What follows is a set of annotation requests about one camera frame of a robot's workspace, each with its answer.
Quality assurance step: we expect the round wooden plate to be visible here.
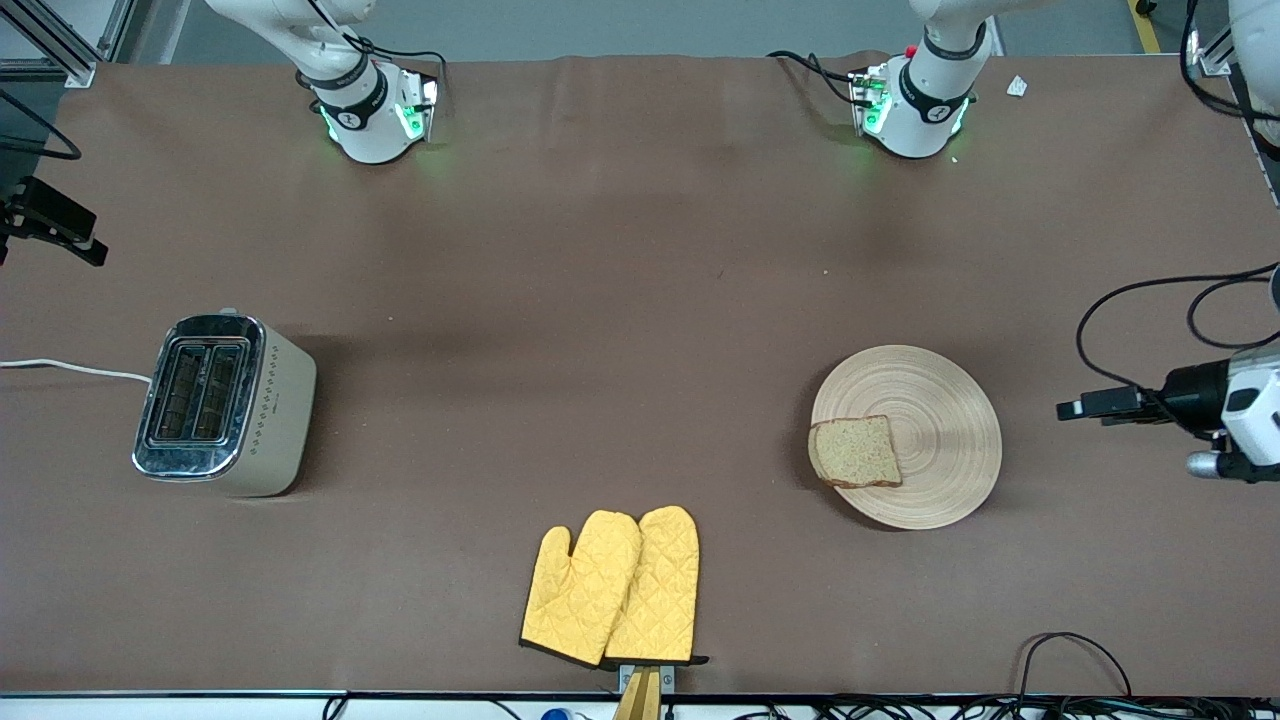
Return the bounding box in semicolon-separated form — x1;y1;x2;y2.
809;345;1004;531

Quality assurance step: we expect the brown bread slice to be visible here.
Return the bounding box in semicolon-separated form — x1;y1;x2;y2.
807;414;904;491

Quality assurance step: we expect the beige chrome two-slot toaster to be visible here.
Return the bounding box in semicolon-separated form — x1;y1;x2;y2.
131;308;319;499

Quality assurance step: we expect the yellow quilted oven mitt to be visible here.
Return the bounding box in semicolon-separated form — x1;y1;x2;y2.
518;510;644;669
603;505;710;667

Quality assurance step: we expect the brown table cover sheet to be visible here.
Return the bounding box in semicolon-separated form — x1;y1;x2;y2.
0;52;1280;699

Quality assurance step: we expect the yellow wooden stick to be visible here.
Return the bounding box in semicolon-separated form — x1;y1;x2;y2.
612;668;663;720

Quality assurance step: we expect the white toaster power cord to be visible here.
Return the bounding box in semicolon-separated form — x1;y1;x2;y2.
0;358;153;385

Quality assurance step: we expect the aluminium frame profile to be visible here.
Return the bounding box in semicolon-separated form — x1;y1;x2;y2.
1197;28;1237;78
0;0;137;89

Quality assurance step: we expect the black looped cable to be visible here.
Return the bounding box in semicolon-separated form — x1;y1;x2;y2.
1017;631;1134;701

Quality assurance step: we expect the black cable bundle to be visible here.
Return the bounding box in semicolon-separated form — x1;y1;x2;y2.
730;694;1280;720

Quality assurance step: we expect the black right arm base cable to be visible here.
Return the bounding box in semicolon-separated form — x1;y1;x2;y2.
340;35;449;77

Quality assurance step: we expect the black arm base cable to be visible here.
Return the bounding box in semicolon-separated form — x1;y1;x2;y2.
340;35;449;77
767;50;863;107

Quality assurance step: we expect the black left arm base cable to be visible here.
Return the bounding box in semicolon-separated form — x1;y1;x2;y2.
767;50;863;107

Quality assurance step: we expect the small metal bracket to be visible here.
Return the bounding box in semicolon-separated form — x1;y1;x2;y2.
619;663;676;697

